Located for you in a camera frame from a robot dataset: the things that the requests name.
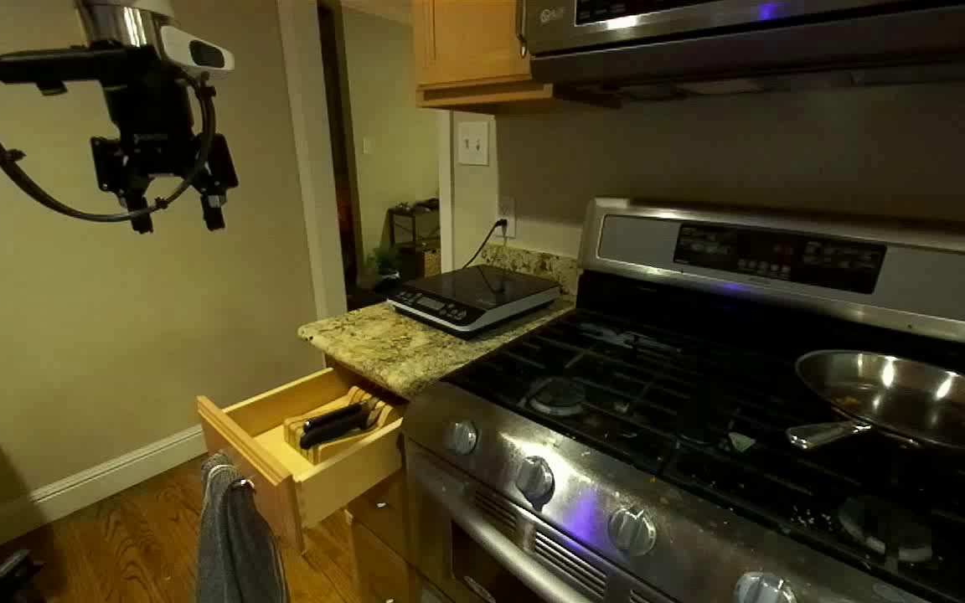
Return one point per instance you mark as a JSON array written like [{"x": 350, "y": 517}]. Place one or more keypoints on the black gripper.
[{"x": 153, "y": 119}]

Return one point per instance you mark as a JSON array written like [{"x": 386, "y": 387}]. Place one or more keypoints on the light wooden drawer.
[{"x": 335, "y": 479}]

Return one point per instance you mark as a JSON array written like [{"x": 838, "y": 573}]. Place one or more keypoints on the dark background shelf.
[{"x": 409, "y": 229}]

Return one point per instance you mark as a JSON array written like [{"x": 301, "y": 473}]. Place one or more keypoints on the wooden knife tray with knives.
[{"x": 333, "y": 426}]

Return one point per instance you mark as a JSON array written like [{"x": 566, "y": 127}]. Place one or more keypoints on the white baseboard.
[{"x": 114, "y": 473}]

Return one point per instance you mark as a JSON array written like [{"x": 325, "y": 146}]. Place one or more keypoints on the black induction cooktop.
[{"x": 472, "y": 293}]

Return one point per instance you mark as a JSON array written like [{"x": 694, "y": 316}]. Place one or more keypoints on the grey striped towel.
[{"x": 233, "y": 546}]

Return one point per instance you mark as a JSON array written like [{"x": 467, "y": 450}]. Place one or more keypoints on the silver stove knob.
[
  {"x": 533, "y": 479},
  {"x": 631, "y": 532},
  {"x": 767, "y": 591},
  {"x": 462, "y": 437}
]

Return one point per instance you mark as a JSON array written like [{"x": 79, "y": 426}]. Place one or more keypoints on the wooden base cabinet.
[{"x": 378, "y": 546}]

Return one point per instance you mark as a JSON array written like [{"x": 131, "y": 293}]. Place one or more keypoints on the black stand piece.
[{"x": 9, "y": 582}]

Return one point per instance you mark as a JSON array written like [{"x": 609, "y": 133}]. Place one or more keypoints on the black round burner cap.
[
  {"x": 557, "y": 397},
  {"x": 887, "y": 532}
]

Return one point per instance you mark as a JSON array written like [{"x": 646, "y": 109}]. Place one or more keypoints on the stainless steel gas stove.
[{"x": 662, "y": 381}]

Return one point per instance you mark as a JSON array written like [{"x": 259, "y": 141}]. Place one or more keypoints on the stainless steel microwave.
[{"x": 729, "y": 34}]

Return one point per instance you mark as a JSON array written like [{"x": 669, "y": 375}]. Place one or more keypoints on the steel frying pan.
[{"x": 905, "y": 397}]

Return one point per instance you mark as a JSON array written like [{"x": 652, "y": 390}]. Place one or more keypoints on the white door frame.
[{"x": 310, "y": 169}]

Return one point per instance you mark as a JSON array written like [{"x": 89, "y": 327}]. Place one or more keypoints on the white light switch plate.
[{"x": 475, "y": 141}]

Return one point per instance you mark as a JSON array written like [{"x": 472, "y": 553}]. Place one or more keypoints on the white wall outlet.
[{"x": 504, "y": 226}]

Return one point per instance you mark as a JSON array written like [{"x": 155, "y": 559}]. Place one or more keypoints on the wooden wall cabinet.
[{"x": 472, "y": 45}]

